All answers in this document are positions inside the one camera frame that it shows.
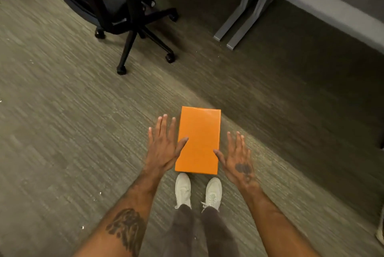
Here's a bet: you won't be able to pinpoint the grey metal desk leg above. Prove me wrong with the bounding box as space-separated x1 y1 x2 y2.
213 0 289 51

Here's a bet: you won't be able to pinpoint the orange cardboard box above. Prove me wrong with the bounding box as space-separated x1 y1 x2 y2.
175 106 222 175

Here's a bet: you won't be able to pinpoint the dark grey trousers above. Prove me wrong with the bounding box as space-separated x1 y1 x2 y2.
161 204 240 257

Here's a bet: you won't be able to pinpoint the person's right hand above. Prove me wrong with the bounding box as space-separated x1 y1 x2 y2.
214 131 259 190

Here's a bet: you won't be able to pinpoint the person's left forearm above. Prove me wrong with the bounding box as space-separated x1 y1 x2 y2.
73 166 164 257

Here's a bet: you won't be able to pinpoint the person's right forearm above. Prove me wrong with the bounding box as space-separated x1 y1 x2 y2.
239 182 321 257

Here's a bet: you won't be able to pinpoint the white sneaker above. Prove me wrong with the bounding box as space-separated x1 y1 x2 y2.
175 172 192 209
201 177 223 213

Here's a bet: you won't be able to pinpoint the person's left hand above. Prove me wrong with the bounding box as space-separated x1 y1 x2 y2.
145 114 189 175

